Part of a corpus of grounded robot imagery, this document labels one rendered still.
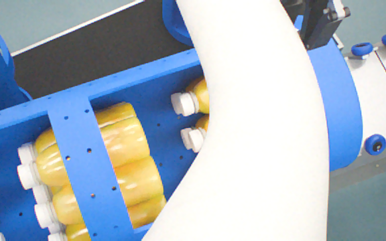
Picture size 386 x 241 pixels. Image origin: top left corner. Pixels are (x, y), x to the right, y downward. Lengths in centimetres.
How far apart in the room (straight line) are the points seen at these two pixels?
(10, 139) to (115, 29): 117
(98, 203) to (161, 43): 136
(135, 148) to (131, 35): 131
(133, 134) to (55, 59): 129
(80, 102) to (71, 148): 8
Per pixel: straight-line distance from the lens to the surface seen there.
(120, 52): 220
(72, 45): 223
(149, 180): 97
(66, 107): 95
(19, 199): 118
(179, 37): 218
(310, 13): 77
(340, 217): 222
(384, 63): 138
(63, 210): 98
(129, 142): 95
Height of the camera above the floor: 207
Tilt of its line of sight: 67 degrees down
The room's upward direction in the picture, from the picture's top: 8 degrees clockwise
